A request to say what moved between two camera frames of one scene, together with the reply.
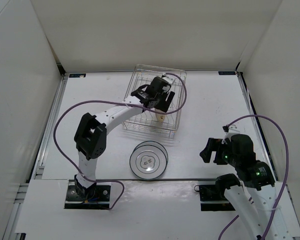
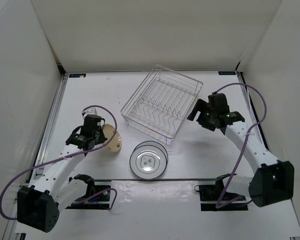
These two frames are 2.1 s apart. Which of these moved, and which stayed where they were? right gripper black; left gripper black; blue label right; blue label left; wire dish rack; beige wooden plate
Moved: left gripper black; beige wooden plate; wire dish rack; right gripper black
Stayed: blue label left; blue label right
